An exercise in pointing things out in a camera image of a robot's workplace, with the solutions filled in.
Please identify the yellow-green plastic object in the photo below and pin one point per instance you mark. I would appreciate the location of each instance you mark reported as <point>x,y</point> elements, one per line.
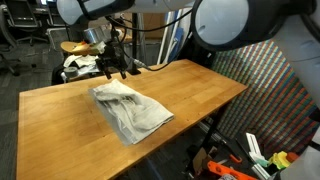
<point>280,160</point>

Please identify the brown cardboard box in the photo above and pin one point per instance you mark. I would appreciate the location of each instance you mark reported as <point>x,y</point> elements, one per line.
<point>151,21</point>

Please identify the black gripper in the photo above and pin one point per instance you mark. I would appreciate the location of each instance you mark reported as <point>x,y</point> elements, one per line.
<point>111,56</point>

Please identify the grey duct tape roll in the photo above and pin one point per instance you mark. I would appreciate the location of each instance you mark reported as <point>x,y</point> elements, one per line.
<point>75,73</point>

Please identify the small red hand tool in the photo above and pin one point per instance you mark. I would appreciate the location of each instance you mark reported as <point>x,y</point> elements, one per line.
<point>82,43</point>

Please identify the red round object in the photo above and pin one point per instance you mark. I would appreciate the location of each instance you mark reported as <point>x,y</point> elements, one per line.
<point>293,156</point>

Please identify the blue leaning board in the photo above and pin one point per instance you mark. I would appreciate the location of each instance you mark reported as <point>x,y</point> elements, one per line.
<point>176,40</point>

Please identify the black vertical pole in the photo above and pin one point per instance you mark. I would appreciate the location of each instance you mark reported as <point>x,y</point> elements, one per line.
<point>134,40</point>

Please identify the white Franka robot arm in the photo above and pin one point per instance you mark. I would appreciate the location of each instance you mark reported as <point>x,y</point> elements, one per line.
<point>233,20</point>

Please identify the black table leg frame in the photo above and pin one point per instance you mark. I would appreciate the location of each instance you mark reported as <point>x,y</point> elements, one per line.
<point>213,128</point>

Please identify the black office chair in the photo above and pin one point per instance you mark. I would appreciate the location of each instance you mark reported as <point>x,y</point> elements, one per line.
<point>23,13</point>
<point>3,26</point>

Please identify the white cloth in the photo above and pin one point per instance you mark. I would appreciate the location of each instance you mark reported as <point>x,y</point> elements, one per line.
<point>140,110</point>

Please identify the multicoloured patterned backdrop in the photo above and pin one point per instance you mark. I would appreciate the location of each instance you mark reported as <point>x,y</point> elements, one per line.
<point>266,100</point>

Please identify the flat cardboard piece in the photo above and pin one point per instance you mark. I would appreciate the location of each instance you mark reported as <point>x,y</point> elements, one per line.
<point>200,160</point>

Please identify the grey cabinet wooden top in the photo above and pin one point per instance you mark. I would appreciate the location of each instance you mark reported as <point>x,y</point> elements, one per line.
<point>148,50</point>

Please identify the round wooden side table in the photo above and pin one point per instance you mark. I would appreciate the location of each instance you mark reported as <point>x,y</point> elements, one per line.
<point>66,47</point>

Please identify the white plastic bracket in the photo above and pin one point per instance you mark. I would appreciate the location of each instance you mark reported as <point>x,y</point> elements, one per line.
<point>254,146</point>

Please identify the aluminium rail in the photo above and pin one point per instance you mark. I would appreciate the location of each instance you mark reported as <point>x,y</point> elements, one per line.
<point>204,126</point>

